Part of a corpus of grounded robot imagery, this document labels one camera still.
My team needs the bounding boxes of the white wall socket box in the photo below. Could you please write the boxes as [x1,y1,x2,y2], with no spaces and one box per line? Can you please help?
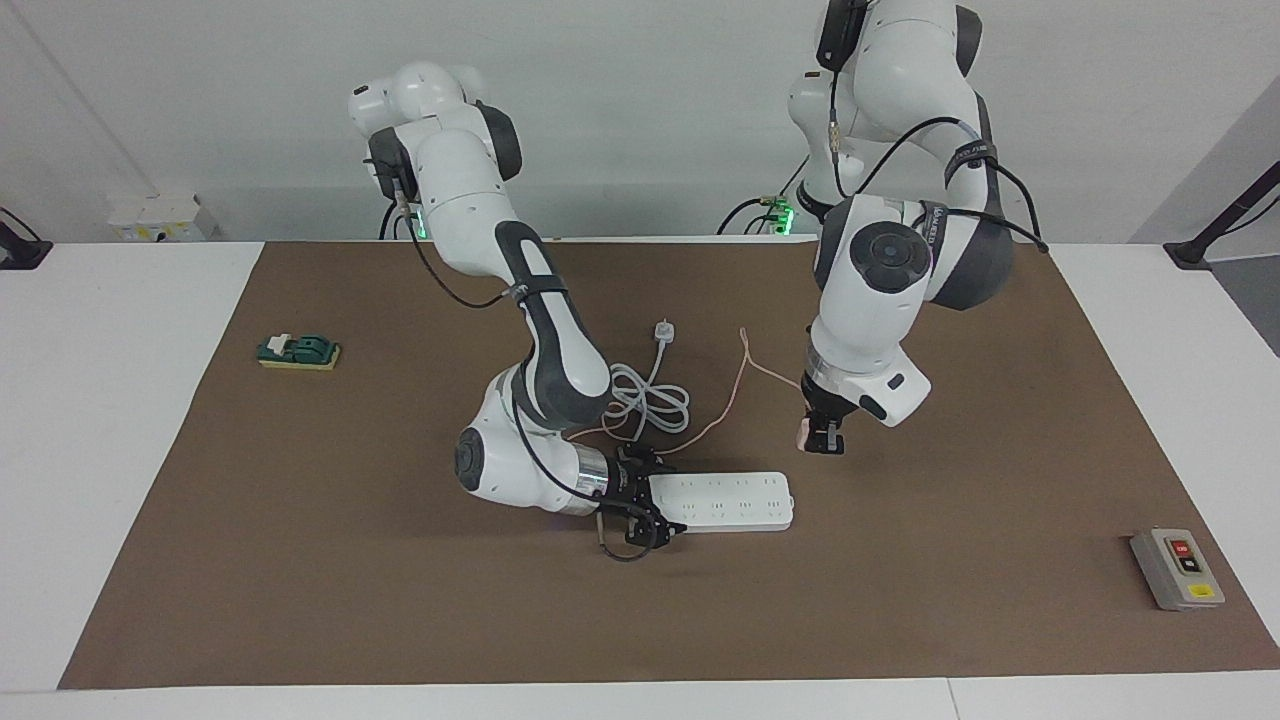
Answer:
[108,194,219,243]

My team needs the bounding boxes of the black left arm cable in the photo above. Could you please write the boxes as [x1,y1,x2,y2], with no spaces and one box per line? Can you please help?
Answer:
[828,60,1051,253]

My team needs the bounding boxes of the grey on-off switch box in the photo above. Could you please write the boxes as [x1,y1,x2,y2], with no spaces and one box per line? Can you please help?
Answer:
[1130,527,1226,611]

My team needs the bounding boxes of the green circuit board module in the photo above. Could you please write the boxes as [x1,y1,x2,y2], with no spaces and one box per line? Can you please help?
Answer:
[257,334,342,372]

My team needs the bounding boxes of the black base cables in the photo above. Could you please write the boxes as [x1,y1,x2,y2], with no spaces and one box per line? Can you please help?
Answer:
[718,158,811,237]

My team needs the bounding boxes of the pink charging cable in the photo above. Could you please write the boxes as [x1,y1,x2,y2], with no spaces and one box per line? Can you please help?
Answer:
[566,328,807,458]

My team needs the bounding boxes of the white power cord with plug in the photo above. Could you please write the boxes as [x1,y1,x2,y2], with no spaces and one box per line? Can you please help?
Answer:
[606,320,693,446]

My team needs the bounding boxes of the brown table mat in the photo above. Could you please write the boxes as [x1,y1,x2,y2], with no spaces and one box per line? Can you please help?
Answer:
[57,240,1280,691]

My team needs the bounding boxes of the white power strip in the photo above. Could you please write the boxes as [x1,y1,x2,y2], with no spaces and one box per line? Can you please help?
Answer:
[648,470,796,534]

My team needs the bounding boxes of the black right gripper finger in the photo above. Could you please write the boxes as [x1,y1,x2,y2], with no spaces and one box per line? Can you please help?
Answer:
[620,445,681,481]
[625,515,689,549]

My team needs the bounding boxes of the black clamp stand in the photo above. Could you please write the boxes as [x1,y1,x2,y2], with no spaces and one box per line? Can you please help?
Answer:
[0,207,54,271]
[1163,160,1280,271]

